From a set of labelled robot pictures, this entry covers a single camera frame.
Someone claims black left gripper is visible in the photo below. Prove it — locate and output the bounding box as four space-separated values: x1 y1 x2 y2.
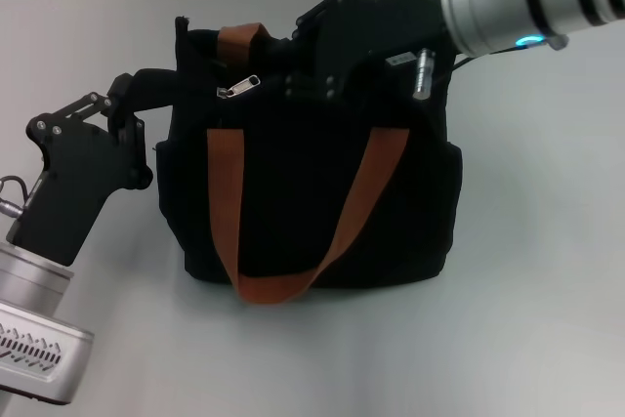
10 73 153 267

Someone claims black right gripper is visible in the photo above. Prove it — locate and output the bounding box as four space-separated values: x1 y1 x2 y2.
268 0 459 104

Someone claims silver zipper pull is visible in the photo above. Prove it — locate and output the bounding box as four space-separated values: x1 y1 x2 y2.
217 73 263 102

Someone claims black bag with orange handles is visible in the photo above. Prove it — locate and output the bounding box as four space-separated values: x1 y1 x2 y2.
124 16 463 306

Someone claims right gripper cable with connector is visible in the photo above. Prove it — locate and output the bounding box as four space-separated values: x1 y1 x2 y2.
412 43 519 102

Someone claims gripper cable with connector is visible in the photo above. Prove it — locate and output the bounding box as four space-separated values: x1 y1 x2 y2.
412 43 519 102
0 175 33 219

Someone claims left gripper cable with connector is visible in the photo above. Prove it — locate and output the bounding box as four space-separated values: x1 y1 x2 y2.
0 175 33 219

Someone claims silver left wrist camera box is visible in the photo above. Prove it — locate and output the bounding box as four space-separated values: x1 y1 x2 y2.
0 302 95 406

